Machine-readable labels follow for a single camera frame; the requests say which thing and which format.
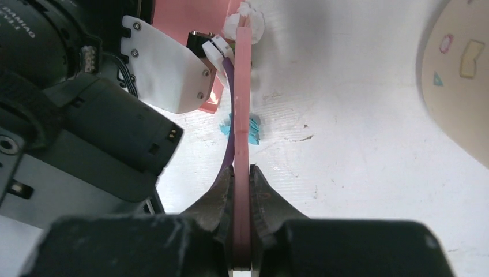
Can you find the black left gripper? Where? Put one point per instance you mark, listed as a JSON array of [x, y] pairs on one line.
[[76, 137]]

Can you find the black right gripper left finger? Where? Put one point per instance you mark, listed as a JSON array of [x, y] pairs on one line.
[[212, 214]]

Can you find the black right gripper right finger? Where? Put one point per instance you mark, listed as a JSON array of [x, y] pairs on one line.
[[269, 243]]

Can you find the pink hand brush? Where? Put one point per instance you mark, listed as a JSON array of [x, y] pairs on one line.
[[241, 246]]

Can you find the light blue paper scrap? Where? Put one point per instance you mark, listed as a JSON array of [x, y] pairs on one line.
[[254, 132]]

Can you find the beige paper bucket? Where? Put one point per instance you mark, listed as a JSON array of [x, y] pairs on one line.
[[454, 75]]

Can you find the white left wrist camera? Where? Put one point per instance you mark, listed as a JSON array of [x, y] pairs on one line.
[[169, 75]]

